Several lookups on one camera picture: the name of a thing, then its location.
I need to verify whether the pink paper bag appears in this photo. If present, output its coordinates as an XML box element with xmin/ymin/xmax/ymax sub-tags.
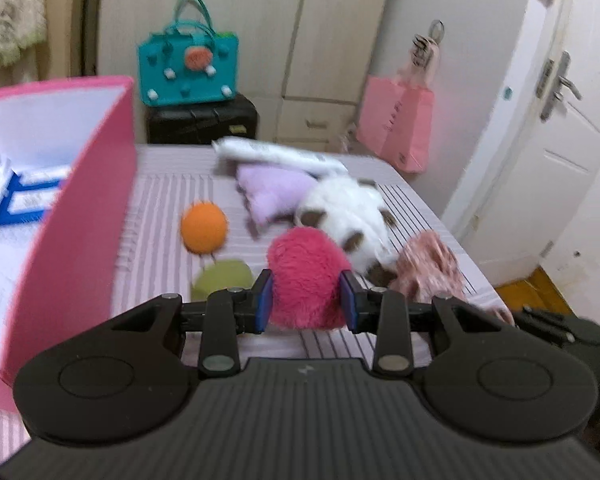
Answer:
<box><xmin>356</xmin><ymin>72</ymin><xmax>435</xmax><ymax>175</ymax></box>

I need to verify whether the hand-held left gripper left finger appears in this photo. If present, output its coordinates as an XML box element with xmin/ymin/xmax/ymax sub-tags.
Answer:
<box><xmin>111</xmin><ymin>269</ymin><xmax>274</xmax><ymax>380</ymax></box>

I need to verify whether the metal door handle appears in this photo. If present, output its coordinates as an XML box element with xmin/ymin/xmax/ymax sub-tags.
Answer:
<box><xmin>536</xmin><ymin>51</ymin><xmax>583</xmax><ymax>121</ymax></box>

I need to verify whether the pink cardboard box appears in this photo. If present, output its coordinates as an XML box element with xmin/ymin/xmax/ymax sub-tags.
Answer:
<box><xmin>0</xmin><ymin>76</ymin><xmax>140</xmax><ymax>413</ymax></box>

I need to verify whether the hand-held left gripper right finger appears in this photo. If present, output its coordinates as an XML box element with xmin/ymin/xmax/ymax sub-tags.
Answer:
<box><xmin>340</xmin><ymin>269</ymin><xmax>516</xmax><ymax>377</ymax></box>

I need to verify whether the teal felt handbag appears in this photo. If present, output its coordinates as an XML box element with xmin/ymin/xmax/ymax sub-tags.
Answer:
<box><xmin>138</xmin><ymin>0</ymin><xmax>238</xmax><ymax>107</ymax></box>

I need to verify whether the orange plush ball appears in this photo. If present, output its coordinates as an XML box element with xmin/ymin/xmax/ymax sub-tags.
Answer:
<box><xmin>181</xmin><ymin>201</ymin><xmax>229</xmax><ymax>254</ymax></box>

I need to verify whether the white door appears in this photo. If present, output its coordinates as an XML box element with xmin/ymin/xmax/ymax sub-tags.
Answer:
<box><xmin>442</xmin><ymin>0</ymin><xmax>600</xmax><ymax>283</ymax></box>

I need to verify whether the purple plush toy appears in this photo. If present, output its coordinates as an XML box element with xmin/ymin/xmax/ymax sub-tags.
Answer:
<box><xmin>235</xmin><ymin>162</ymin><xmax>316</xmax><ymax>233</ymax></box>

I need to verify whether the blue and white frame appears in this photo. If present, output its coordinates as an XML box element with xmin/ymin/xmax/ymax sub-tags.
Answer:
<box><xmin>0</xmin><ymin>169</ymin><xmax>73</xmax><ymax>227</ymax></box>

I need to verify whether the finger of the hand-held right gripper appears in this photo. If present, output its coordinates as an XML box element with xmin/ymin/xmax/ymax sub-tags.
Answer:
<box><xmin>511</xmin><ymin>305</ymin><xmax>600</xmax><ymax>347</ymax></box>

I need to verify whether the pink mottled plush toy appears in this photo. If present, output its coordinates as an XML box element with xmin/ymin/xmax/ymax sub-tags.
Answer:
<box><xmin>392</xmin><ymin>230</ymin><xmax>513</xmax><ymax>323</ymax></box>

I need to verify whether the black suitcase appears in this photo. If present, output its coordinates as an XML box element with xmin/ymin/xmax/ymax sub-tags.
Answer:
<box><xmin>146</xmin><ymin>94</ymin><xmax>259</xmax><ymax>146</ymax></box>

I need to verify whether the green plush ball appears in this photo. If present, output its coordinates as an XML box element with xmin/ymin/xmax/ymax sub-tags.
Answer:
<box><xmin>190</xmin><ymin>259</ymin><xmax>254</xmax><ymax>303</ymax></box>

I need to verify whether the white and brown plush dog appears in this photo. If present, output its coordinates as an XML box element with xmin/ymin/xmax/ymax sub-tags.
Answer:
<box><xmin>295</xmin><ymin>175</ymin><xmax>401</xmax><ymax>286</ymax></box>

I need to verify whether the pink fluffy plush toy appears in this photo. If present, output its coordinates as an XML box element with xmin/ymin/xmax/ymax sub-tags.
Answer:
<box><xmin>266</xmin><ymin>226</ymin><xmax>353</xmax><ymax>332</ymax></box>

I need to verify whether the beige wardrobe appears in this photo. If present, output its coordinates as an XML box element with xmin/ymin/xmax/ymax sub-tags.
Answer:
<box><xmin>97</xmin><ymin>0</ymin><xmax>398</xmax><ymax>153</ymax></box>

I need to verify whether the striped bed sheet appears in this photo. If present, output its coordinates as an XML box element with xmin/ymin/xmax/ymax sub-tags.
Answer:
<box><xmin>0</xmin><ymin>144</ymin><xmax>513</xmax><ymax>471</ymax></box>

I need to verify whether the white wet wipes pack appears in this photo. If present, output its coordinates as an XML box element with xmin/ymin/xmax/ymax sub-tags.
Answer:
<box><xmin>212</xmin><ymin>136</ymin><xmax>348</xmax><ymax>177</ymax></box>

